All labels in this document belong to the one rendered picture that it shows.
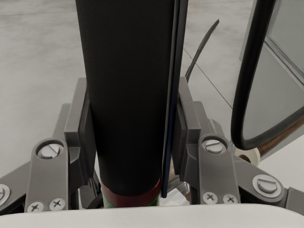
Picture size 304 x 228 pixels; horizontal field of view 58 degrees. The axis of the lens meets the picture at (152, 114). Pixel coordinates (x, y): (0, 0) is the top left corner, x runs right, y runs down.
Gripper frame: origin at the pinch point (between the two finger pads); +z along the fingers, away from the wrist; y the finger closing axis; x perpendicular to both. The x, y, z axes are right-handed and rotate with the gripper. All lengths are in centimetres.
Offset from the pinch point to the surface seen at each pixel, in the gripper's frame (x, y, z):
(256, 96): -81, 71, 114
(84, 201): -52, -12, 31
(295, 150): -28.7, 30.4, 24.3
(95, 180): -33.7, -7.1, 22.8
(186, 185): -35.3, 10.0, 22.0
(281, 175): -32.1, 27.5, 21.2
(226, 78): -150, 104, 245
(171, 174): -37.5, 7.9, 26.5
